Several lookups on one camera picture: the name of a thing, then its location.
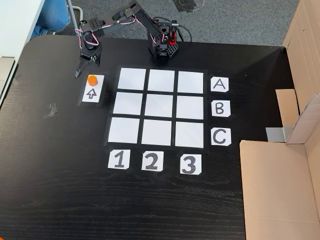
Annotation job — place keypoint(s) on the round orange token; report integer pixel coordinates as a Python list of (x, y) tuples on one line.
[(92, 80)]

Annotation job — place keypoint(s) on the white paper grid sheet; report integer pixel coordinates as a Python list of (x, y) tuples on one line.
[(158, 105)]

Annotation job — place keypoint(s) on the paper sheet with arrow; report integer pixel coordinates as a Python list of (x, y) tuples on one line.
[(96, 97)]

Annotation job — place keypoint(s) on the person's leg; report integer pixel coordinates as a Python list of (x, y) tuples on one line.
[(52, 17)]

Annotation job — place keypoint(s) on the grey flat device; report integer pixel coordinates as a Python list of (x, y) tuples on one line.
[(6, 75)]

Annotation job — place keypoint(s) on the white desk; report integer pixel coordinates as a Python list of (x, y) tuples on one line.
[(15, 25)]

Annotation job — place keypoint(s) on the paper sheet number 1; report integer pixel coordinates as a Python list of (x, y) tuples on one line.
[(111, 152)]

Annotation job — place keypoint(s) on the paper sheet number 2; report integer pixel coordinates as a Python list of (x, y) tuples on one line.
[(145, 153)]

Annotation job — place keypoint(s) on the paper sheet letter A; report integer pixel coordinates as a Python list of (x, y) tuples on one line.
[(225, 80)]

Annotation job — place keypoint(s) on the paper sheet number 3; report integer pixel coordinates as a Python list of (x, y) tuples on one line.
[(183, 157)]

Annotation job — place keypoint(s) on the paper sheet letter B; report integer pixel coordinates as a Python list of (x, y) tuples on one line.
[(227, 103)]

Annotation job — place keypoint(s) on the paper sheet letter C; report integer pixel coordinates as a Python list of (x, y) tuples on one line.
[(227, 142)]

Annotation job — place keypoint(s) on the grey tape strip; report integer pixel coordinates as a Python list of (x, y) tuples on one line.
[(287, 133), (273, 133)]

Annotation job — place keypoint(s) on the large brown cardboard screen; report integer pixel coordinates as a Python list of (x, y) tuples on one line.
[(275, 187)]

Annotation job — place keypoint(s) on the grey metal chair frame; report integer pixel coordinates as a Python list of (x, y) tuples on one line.
[(72, 15)]

